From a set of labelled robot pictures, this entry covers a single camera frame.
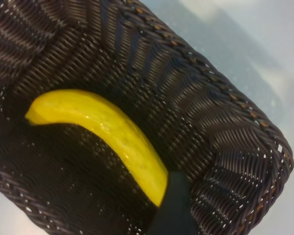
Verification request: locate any dark brown wicker basket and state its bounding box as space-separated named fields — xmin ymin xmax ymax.
xmin=0 ymin=0 xmax=294 ymax=235

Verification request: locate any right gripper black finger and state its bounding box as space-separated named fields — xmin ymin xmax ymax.
xmin=147 ymin=171 xmax=203 ymax=235

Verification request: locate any yellow banana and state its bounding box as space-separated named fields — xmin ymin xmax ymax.
xmin=24 ymin=88 xmax=170 ymax=209

